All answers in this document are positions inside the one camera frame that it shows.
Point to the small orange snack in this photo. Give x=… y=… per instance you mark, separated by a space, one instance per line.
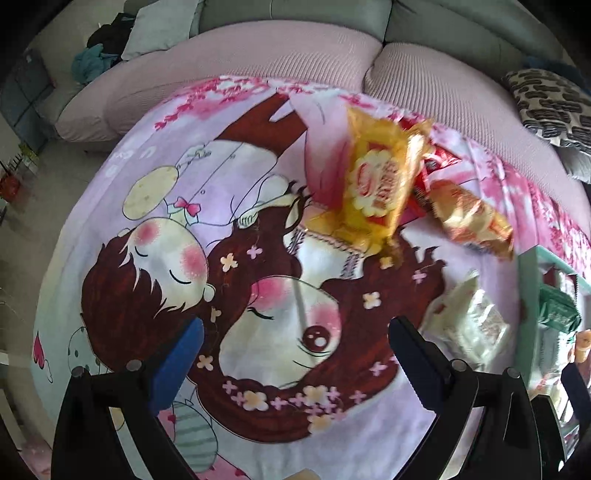
x=583 y=346

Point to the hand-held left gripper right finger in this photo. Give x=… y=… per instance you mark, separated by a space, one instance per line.
x=415 y=360

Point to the yellow snack packet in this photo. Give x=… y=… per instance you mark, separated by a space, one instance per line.
x=376 y=184

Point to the pink grey sofa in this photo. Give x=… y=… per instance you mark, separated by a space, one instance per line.
x=295 y=55

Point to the cartoon printed blanket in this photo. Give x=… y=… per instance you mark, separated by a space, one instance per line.
x=258 y=286

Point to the red plastic stool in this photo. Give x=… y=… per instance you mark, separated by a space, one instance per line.
x=8 y=187

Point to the teal rimmed white box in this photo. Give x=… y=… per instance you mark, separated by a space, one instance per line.
x=531 y=286

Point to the small green snack packet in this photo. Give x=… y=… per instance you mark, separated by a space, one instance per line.
x=561 y=309

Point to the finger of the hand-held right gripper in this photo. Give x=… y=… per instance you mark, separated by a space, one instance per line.
x=579 y=401

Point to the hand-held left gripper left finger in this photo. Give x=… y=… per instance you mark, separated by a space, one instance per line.
x=178 y=369

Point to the small red snack packet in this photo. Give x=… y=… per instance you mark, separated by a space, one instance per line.
x=431 y=161

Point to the light grey cushion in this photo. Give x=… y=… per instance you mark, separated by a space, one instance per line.
x=159 y=27

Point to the cream orange snack packet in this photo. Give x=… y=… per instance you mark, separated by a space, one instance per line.
x=475 y=221

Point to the plain grey pillow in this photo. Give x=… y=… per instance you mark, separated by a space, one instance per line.
x=579 y=164

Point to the white green snack packet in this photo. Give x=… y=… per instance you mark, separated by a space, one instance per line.
x=466 y=323

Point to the dark clothes pile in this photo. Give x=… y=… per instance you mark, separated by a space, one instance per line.
x=104 y=50

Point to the black patterned pillow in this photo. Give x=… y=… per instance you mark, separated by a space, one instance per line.
x=549 y=104

